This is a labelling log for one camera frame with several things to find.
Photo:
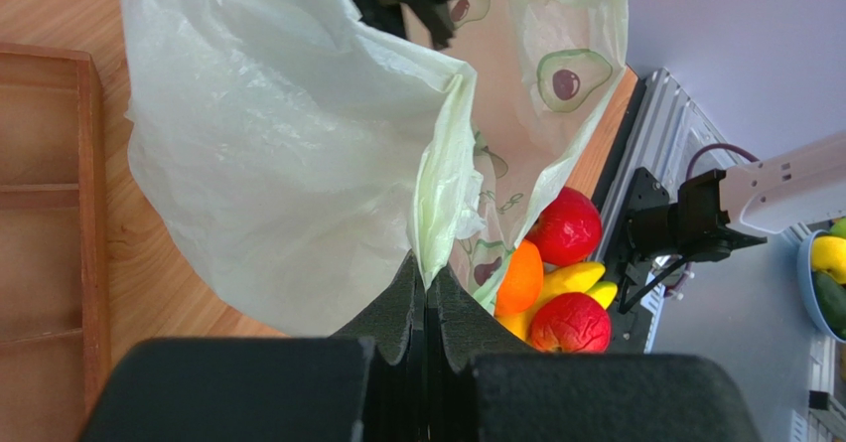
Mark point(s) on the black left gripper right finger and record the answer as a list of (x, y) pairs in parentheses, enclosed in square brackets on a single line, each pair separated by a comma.
[(486, 385)]

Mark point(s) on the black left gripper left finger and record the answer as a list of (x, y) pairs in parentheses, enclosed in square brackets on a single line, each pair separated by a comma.
[(362, 383)]

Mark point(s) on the orange fake orange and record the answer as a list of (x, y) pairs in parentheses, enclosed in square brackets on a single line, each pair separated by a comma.
[(522, 282)]

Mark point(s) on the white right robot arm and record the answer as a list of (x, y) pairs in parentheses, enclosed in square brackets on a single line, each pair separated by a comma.
[(740, 210)]

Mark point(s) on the red fake tomato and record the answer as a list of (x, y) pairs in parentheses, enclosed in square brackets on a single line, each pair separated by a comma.
[(568, 230)]

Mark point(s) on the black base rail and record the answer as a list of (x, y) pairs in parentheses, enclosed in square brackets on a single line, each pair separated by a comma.
[(664, 137)]

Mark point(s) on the blue bowl of fruits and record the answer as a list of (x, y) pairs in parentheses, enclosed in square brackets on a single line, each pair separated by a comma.
[(821, 278)]

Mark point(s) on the light green plastic bag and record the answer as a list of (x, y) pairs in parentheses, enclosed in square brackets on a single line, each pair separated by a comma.
[(297, 155)]

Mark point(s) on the red fake apple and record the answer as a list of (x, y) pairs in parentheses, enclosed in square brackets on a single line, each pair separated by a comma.
[(570, 323)]

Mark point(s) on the brown wooden divided tray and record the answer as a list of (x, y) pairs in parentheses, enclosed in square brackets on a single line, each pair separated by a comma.
[(55, 333)]

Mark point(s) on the yellow fake banana bunch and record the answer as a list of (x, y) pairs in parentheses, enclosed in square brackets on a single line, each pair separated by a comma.
[(583, 277)]

